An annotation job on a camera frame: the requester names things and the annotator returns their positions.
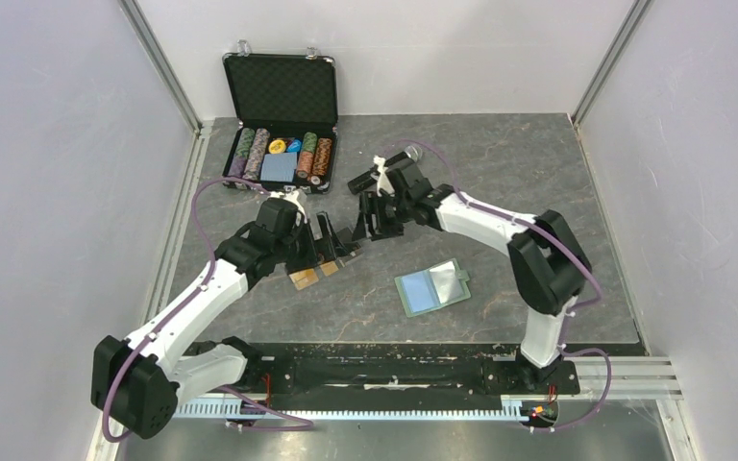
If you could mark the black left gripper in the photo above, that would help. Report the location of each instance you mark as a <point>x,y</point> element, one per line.
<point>311,255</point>

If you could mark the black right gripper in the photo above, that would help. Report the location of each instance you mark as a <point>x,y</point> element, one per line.
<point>373,204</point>

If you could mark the green card holder wallet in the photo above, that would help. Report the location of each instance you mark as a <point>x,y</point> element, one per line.
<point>434,288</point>

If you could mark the clear acrylic card tray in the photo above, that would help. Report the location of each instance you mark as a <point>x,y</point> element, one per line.
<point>314,257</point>

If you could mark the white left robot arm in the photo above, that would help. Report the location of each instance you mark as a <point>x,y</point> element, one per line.
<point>139,381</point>

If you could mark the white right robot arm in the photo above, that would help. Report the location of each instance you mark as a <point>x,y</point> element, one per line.
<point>549,266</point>

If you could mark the gold credit card stack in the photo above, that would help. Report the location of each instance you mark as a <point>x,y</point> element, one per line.
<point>329,268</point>

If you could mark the orange credit card stack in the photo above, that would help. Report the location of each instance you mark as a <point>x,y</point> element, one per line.
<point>304,279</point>

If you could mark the blue playing card deck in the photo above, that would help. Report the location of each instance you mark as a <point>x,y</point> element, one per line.
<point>279,167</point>

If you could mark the black handheld microphone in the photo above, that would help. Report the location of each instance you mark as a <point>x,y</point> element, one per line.
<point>366,180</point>

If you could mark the black poker chip case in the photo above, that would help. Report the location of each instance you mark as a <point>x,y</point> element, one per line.
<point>283,103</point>

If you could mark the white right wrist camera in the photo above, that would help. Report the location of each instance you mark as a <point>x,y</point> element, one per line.
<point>383,185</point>

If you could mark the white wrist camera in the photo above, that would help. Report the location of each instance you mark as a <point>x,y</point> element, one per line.
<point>298,198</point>
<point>383,185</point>

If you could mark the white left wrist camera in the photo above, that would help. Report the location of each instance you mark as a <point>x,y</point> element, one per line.
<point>298,198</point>

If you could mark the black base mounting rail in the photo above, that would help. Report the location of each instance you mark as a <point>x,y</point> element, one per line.
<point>397,376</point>

